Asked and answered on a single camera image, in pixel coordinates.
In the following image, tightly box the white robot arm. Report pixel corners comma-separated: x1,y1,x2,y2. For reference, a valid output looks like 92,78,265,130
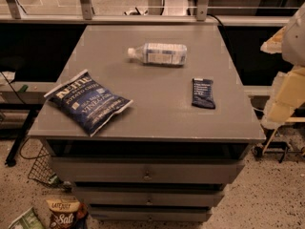
260,5,305,124

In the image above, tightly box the black wire basket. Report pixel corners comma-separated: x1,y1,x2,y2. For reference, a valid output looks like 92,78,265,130
28,147,62,188

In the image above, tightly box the grey drawer cabinet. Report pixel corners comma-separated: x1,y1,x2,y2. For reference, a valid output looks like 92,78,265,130
30,24,264,221

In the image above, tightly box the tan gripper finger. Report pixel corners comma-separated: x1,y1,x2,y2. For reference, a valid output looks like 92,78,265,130
266,66,305,123

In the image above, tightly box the green snack bag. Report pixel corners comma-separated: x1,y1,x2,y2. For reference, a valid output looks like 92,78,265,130
8,207,45,229

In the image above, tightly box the small dark blue snack bar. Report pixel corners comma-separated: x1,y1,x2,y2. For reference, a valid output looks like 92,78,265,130
192,78,215,110

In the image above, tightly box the black power cable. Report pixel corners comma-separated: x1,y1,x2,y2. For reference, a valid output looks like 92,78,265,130
208,13,236,57

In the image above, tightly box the metal railing frame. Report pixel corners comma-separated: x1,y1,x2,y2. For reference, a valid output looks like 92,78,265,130
0,0,304,26

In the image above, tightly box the black table leg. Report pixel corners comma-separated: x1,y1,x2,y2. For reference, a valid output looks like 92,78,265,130
5,110,36,167

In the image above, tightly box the blue potato chip bag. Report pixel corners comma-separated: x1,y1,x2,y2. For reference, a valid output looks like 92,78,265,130
44,70,132,136

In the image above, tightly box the clear blue-label plastic bottle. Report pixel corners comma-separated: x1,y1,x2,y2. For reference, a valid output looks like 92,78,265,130
128,43,187,66

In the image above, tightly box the brown salt chip bag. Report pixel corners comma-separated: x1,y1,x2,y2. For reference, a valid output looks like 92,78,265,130
46,198,80,229

